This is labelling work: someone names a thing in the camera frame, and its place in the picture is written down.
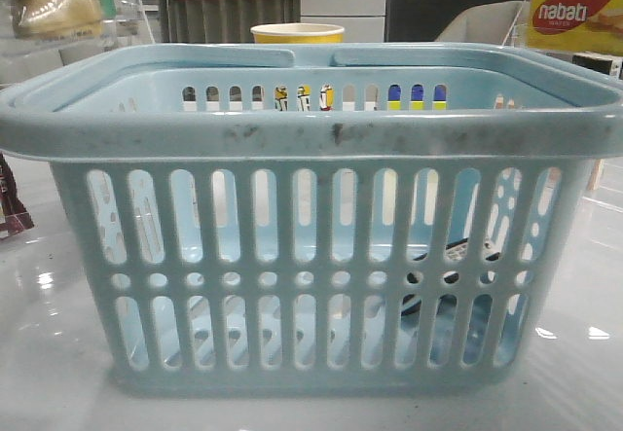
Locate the yellow paper cup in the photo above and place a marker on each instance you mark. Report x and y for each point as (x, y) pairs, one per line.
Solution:
(296, 33)

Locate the packaged bread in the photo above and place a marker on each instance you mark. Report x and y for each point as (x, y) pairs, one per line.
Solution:
(53, 20)

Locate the yellow nabati wafer box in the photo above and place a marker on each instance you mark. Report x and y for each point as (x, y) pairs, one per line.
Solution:
(576, 26)

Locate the clear acrylic stand right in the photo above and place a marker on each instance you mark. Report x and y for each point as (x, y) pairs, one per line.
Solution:
(513, 37)

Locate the black and white small box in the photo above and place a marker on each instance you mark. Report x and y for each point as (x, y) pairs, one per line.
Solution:
(607, 64)

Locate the light blue plastic basket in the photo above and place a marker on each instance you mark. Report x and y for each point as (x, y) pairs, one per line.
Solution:
(234, 249)

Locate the dark red snack packet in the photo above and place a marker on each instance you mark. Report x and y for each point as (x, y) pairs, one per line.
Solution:
(14, 216)

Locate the dark tissue pack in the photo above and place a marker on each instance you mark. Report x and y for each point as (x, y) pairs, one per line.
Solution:
(446, 310)

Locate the clear acrylic shelf left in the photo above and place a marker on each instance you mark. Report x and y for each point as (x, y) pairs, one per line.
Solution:
(22, 59)

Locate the beige armchair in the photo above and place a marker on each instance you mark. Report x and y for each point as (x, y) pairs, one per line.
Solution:
(486, 24)

